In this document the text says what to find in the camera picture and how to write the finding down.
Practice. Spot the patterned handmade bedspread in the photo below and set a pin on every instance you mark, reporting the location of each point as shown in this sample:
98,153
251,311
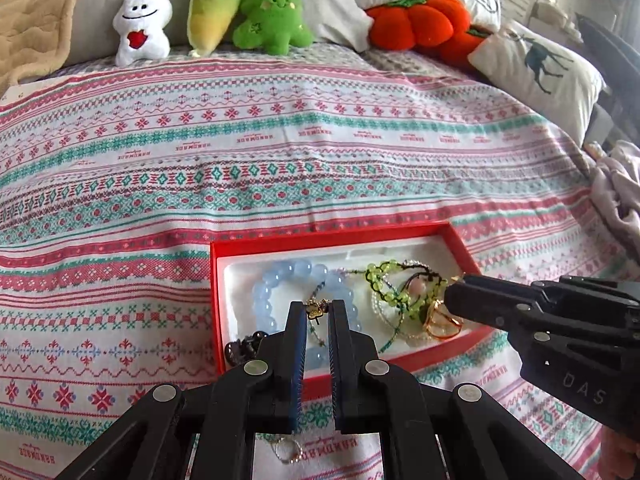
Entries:
115,182

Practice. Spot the beige quilted blanket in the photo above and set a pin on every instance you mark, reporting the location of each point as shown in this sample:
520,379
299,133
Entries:
35,38

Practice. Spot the yellow green plush toy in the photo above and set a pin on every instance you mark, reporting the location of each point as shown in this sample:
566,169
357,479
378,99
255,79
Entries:
208,21

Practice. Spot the right hand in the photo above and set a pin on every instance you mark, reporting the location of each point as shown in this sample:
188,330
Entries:
619,456

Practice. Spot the red jewelry box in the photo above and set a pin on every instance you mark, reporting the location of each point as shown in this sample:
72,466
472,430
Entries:
255,281

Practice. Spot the orange pumpkin plush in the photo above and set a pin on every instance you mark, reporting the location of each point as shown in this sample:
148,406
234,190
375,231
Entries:
439,29

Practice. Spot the white deer pillow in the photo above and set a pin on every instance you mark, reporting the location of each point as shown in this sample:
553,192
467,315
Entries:
552,80

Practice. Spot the black chair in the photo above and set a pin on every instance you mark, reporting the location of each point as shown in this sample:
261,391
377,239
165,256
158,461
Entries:
619,64

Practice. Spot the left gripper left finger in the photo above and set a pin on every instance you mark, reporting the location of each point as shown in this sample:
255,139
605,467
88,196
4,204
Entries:
206,432

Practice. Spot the small gold pearl earring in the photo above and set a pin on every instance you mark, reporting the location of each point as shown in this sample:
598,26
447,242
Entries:
316,308

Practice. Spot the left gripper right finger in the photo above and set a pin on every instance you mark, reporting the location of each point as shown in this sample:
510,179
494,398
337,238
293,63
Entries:
427,432

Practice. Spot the green tree plush toy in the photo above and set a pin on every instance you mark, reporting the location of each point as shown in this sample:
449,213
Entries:
272,26

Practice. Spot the gold dice charm hoop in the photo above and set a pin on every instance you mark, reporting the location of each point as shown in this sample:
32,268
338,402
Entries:
286,449

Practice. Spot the gold ring green stone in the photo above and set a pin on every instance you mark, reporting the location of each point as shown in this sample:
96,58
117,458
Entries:
440,324

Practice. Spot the white plush toy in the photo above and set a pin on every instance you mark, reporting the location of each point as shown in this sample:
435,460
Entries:
140,25

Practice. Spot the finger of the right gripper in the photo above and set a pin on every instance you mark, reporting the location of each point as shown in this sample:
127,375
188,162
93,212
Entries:
480,291
554,317

